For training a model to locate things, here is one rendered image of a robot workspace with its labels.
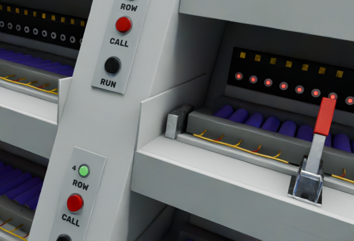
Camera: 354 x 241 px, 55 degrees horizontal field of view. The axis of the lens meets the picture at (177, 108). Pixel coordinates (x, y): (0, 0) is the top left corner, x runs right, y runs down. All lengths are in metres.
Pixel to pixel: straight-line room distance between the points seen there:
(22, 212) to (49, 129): 0.16
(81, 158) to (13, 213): 0.18
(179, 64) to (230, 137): 0.10
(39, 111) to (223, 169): 0.22
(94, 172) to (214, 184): 0.12
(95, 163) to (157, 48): 0.13
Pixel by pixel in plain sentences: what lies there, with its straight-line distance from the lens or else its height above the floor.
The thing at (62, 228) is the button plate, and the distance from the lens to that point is 0.39.
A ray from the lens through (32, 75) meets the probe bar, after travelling 0.51.
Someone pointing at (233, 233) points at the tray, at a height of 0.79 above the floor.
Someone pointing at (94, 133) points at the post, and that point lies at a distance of 0.36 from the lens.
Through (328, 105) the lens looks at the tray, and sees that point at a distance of 0.33.
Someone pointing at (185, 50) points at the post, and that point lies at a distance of 0.39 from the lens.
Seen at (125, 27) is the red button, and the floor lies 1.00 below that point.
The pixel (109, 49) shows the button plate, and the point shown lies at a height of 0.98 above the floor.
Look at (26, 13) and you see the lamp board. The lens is 0.67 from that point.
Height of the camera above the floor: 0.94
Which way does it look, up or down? level
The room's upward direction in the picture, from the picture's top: 15 degrees clockwise
